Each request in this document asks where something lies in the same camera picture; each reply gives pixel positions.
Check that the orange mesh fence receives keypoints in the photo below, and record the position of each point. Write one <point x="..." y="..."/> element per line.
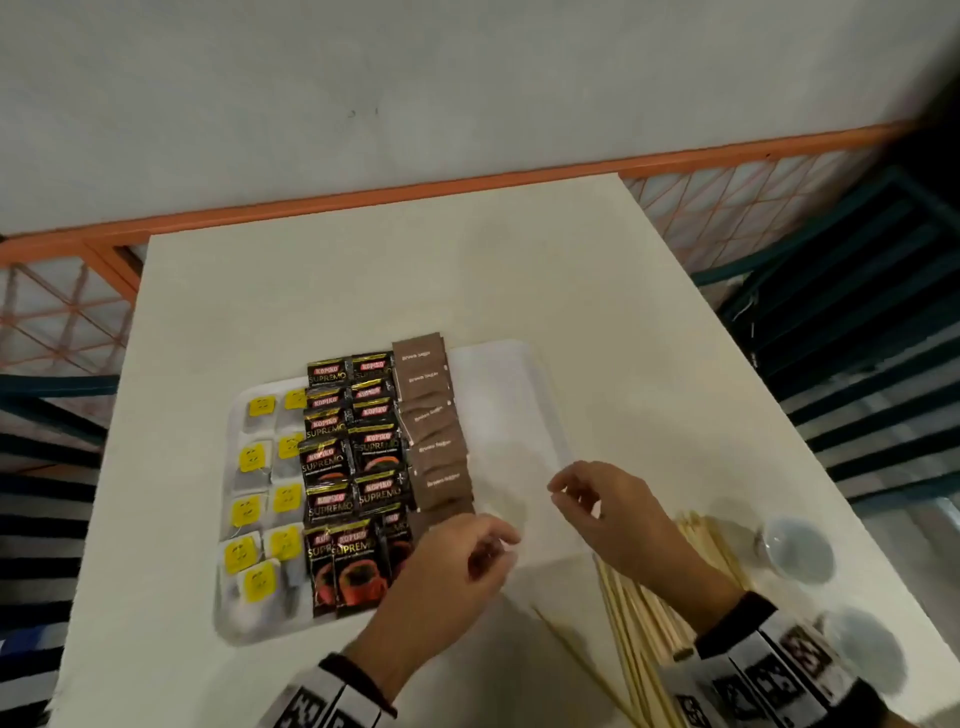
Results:
<point x="67" y="300"/>

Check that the row of brown sugar packets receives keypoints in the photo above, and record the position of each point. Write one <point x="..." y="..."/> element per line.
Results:
<point x="435" y="435"/>

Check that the person's left fingers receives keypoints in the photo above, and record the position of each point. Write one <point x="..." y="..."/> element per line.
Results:
<point x="495" y="540"/>

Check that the right wristband with printed markers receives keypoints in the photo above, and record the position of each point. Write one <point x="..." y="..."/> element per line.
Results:
<point x="765" y="667"/>

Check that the single wooden stirrer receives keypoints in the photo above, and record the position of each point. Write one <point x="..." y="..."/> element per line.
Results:
<point x="581" y="664"/>

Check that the clear glass cup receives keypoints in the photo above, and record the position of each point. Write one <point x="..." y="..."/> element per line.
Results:
<point x="866" y="649"/>
<point x="799" y="551"/>

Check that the wristband with printed markers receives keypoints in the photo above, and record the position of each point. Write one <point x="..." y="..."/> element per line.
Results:
<point x="322" y="697"/>
<point x="765" y="667"/>

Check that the group of yellow-tagged tea bags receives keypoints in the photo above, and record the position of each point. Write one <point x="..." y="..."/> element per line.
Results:
<point x="259" y="510"/>

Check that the person's left hand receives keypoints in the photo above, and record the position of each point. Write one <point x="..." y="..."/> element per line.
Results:
<point x="427" y="592"/>

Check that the group of black coffee sachets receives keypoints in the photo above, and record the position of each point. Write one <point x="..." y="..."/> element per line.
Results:
<point x="352" y="465"/>

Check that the person's right hand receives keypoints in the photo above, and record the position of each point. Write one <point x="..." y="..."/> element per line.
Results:
<point x="645" y="532"/>

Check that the left wristband with printed markers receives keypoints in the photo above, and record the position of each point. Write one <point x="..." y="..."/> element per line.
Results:
<point x="322" y="697"/>

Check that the white plastic tray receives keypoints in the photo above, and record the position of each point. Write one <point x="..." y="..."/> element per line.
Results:
<point x="510" y="420"/>

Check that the person's right fingers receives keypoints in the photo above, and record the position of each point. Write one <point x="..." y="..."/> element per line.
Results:
<point x="581" y="487"/>

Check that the pile of wooden stir sticks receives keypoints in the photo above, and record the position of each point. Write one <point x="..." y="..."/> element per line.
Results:
<point x="645" y="630"/>

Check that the teal slatted metal rack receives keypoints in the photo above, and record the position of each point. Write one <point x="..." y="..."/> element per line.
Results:
<point x="45" y="570"/>
<point x="862" y="330"/>

